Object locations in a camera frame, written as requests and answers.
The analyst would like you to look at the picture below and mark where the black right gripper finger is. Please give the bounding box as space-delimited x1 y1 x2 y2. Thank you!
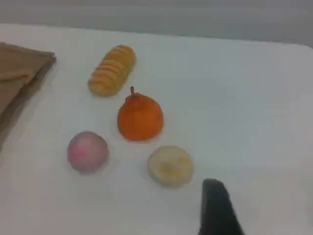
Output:
199 178 246 235

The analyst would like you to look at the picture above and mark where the orange toy fruit with stem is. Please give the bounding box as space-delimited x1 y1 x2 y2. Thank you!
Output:
117 86 164 141

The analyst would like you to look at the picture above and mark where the pink toy peach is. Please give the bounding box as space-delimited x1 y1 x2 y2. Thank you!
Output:
67 131 109 173

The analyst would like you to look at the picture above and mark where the brown burlap bag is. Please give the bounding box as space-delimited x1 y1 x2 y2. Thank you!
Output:
0 42 57 157

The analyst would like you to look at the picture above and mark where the pale yellow round bun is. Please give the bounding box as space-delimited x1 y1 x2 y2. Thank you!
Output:
147 146 194 188

